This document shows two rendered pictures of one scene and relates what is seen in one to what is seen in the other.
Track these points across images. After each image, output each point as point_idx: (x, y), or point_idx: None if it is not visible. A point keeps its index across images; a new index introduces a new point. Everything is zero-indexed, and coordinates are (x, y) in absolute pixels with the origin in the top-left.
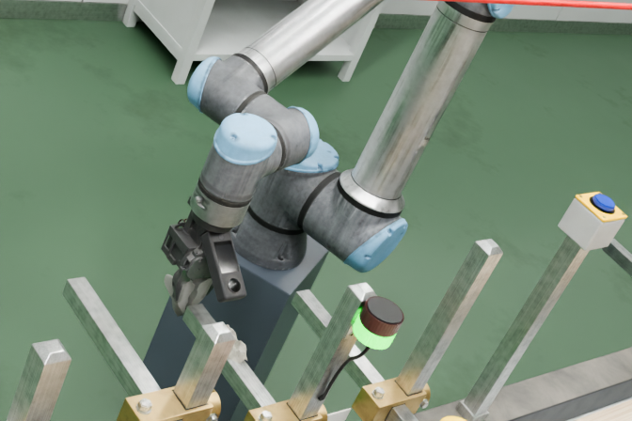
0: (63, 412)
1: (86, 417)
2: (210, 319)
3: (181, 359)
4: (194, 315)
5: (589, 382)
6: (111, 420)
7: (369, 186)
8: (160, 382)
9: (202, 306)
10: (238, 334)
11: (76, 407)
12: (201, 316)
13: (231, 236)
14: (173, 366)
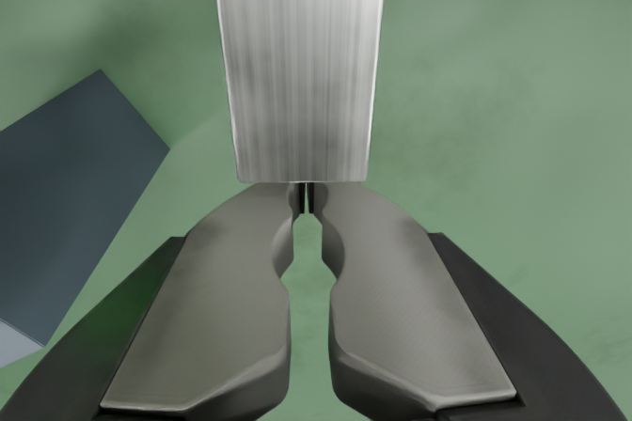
0: (217, 171)
1: (197, 161)
2: None
3: (101, 181)
4: (375, 86)
5: None
6: (176, 152)
7: None
8: (128, 167)
9: (250, 152)
10: (7, 186)
11: (203, 172)
12: (317, 59)
13: None
14: (111, 178)
